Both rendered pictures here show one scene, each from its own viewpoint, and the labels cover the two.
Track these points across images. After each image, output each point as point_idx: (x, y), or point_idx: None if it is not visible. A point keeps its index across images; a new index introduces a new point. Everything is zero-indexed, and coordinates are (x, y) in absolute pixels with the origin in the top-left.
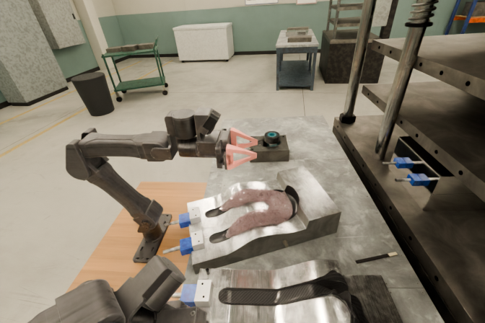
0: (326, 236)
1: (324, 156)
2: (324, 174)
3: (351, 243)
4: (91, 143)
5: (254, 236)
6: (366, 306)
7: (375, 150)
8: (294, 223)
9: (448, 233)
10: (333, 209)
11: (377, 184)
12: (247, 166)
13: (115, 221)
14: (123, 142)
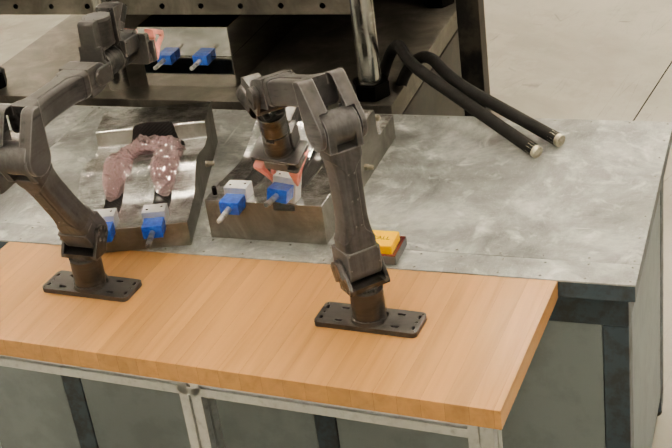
0: (216, 149)
1: (70, 123)
2: None
3: (239, 135)
4: (42, 103)
5: (191, 162)
6: None
7: (114, 74)
8: (191, 143)
9: None
10: (203, 104)
11: (167, 104)
12: (13, 197)
13: (12, 338)
14: (66, 83)
